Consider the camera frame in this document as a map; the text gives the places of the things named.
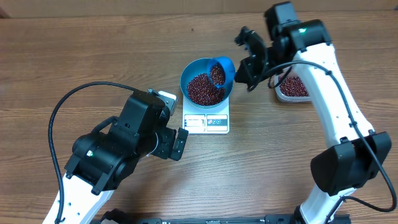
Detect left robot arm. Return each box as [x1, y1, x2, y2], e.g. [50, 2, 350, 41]
[44, 91, 188, 223]

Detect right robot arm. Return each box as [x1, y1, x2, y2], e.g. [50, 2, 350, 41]
[234, 2, 392, 223]

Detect white digital kitchen scale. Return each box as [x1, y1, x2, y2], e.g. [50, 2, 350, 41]
[182, 96, 230, 134]

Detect red beans in bowl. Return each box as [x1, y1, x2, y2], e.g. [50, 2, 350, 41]
[187, 64, 225, 106]

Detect teal plastic bowl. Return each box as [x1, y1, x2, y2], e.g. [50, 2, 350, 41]
[180, 58, 233, 108]

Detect red beans in container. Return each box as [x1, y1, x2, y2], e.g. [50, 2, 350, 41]
[279, 77, 309, 97]

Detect clear plastic container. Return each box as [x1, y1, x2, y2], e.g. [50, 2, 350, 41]
[273, 73, 311, 103]

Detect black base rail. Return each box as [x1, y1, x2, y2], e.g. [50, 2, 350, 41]
[93, 207, 352, 224]

